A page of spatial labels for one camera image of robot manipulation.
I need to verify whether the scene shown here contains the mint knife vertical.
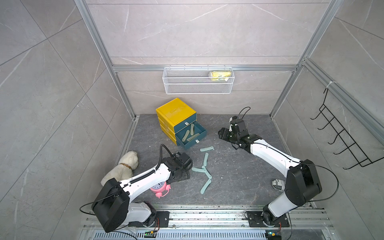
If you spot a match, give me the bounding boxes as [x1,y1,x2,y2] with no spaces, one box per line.
[203,153,209,167]

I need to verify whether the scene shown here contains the teal drawer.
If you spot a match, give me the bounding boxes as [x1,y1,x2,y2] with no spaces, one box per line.
[176,121,207,150]
[174,113,197,133]

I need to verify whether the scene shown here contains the mint knife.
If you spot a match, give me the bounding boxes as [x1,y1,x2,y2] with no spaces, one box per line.
[200,146,214,152]
[200,179,212,194]

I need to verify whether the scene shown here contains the yellow drawer cabinet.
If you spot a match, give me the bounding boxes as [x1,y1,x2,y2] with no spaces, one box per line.
[156,98,197,145]

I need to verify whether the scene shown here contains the teal top drawer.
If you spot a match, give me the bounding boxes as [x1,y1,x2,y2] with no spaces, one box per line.
[174,113,197,133]

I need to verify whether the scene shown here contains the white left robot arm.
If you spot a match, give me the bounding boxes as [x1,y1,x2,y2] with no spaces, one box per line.
[92,152,193,233]

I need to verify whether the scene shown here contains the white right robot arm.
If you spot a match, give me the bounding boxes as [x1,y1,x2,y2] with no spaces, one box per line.
[218,123,322,227]

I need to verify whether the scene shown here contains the mint knife diagonal centre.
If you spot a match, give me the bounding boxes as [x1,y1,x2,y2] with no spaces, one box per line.
[202,166,212,180]

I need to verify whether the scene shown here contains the pink alarm clock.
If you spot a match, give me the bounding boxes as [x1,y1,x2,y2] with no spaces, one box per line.
[150,182,171,199]

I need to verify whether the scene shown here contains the white plush teddy bear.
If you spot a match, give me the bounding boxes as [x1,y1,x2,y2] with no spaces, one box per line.
[101,151,139,186]

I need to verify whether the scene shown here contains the yellow sponge in basket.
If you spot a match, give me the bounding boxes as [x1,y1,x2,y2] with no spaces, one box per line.
[209,71,232,82]

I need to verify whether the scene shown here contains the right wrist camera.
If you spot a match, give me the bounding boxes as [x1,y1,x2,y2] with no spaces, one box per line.
[230,116,246,131]

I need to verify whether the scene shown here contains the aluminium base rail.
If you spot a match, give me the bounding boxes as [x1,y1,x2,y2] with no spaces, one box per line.
[77,205,339,240]

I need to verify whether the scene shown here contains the white wire mesh basket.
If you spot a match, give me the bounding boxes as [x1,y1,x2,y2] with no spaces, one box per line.
[162,66,235,95]

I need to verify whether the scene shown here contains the black wall hook rack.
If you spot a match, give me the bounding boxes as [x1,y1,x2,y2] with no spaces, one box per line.
[310,88,384,170]

